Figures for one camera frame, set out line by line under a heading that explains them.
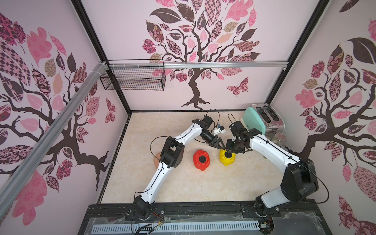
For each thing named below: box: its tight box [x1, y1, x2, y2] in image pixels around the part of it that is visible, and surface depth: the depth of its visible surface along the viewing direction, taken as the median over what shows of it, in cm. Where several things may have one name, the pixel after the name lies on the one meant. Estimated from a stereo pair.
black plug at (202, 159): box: [198, 155, 207, 164], surface depth 85 cm
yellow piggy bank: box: [219, 148, 236, 166], surface depth 87 cm
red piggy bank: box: [192, 149, 211, 171], surface depth 85 cm
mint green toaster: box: [239, 103, 285, 140], surface depth 96 cm
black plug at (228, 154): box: [224, 151, 233, 158], surface depth 87 cm
